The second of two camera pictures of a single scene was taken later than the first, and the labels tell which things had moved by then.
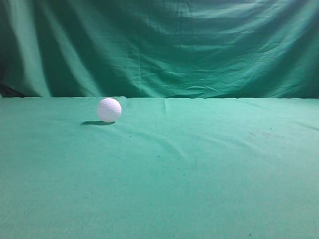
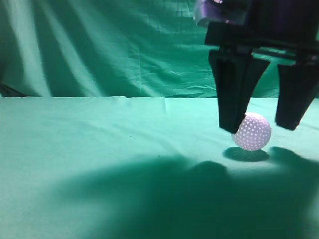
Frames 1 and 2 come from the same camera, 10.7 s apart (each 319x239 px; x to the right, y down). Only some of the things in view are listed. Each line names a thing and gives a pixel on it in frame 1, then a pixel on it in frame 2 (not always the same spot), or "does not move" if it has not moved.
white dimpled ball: (108, 110) -> (253, 133)
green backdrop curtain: (160, 49) does not move
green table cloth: (167, 168) does not move
